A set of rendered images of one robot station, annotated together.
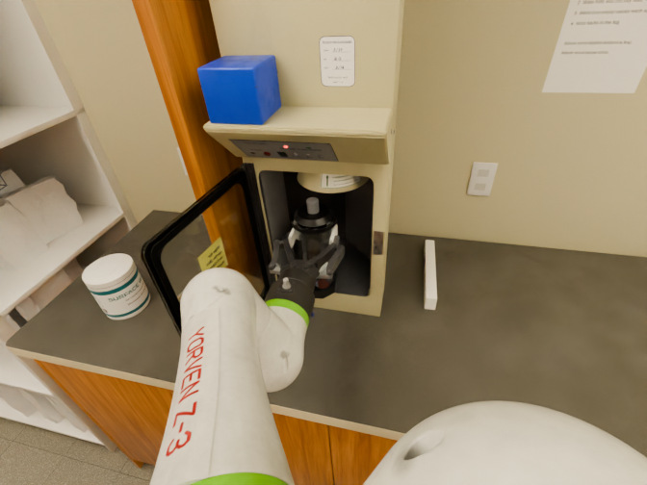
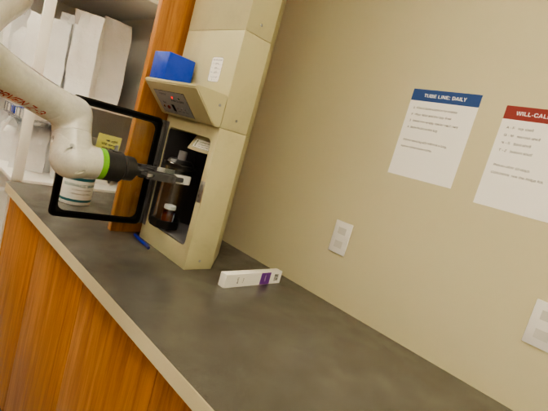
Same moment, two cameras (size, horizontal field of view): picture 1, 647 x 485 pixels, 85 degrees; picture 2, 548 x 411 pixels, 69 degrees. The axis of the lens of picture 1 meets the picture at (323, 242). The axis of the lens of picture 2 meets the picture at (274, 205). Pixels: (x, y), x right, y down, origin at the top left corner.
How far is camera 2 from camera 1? 1.02 m
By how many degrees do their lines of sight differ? 38
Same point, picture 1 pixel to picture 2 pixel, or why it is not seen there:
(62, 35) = not seen: hidden behind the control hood
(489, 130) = (351, 194)
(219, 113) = (153, 72)
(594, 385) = (260, 360)
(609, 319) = (348, 365)
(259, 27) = (196, 50)
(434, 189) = (308, 236)
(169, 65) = (152, 52)
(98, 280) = not seen: hidden behind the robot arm
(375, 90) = (224, 86)
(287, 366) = (68, 152)
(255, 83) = (168, 58)
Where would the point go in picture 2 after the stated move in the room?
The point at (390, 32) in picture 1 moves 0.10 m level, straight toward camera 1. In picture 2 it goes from (236, 56) to (211, 44)
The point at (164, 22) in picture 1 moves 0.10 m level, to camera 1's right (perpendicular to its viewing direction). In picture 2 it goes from (161, 37) to (182, 40)
